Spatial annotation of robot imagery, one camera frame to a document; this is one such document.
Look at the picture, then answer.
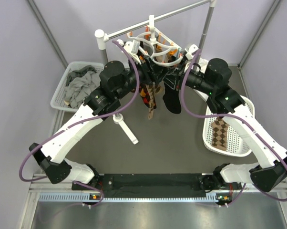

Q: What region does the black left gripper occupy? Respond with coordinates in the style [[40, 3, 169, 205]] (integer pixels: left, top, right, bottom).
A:
[[115, 54, 170, 100]]

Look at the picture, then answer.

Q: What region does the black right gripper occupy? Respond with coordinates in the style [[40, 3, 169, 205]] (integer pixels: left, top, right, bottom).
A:
[[163, 58, 215, 96]]

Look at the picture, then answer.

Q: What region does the white oval peg hanger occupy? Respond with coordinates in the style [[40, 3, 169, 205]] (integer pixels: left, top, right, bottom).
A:
[[127, 15, 183, 67]]

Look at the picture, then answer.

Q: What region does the tan brown argyle sock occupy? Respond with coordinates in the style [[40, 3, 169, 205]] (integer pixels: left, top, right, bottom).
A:
[[147, 84, 163, 120], [211, 117, 229, 151]]

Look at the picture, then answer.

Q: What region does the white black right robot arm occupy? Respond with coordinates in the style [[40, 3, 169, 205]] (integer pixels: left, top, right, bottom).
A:
[[164, 58, 287, 194]]

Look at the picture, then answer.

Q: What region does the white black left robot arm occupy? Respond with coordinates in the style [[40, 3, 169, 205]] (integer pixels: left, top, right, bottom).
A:
[[30, 56, 171, 189]]

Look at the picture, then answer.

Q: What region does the white drying rack stand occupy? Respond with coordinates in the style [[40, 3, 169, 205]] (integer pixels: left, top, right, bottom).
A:
[[94, 0, 217, 145]]

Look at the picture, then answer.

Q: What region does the grey clothes pile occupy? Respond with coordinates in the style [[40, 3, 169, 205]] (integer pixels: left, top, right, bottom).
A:
[[64, 65, 100, 109]]

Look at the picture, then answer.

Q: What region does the white laundry basket right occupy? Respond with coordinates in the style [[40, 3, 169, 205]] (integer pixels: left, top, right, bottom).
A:
[[202, 95, 255, 157]]

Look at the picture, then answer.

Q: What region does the white laundry basket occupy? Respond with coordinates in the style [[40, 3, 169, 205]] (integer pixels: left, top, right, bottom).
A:
[[202, 95, 255, 157], [50, 61, 104, 113]]

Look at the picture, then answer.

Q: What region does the white laundry basket left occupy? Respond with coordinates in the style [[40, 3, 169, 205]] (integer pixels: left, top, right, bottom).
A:
[[50, 61, 104, 113]]

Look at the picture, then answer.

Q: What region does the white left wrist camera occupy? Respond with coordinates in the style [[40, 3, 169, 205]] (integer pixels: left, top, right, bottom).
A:
[[117, 39, 141, 64]]

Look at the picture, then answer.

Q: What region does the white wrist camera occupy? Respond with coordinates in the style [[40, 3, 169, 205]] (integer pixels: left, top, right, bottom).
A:
[[184, 44, 199, 60], [117, 39, 141, 64]]

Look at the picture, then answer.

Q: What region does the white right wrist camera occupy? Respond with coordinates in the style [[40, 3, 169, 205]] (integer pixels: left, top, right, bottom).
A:
[[184, 44, 199, 60]]

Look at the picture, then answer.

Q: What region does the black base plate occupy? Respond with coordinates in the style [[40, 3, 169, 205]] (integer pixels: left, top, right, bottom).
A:
[[72, 173, 220, 198]]

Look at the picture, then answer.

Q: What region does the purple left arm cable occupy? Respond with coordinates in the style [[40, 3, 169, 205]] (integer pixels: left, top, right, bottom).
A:
[[19, 40, 140, 183]]

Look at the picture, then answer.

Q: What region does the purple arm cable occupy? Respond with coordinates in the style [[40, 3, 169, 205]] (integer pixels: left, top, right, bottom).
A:
[[19, 40, 140, 183], [181, 49, 287, 208]]

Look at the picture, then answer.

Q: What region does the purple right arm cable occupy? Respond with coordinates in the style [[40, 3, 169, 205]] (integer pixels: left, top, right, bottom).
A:
[[181, 49, 287, 208]]

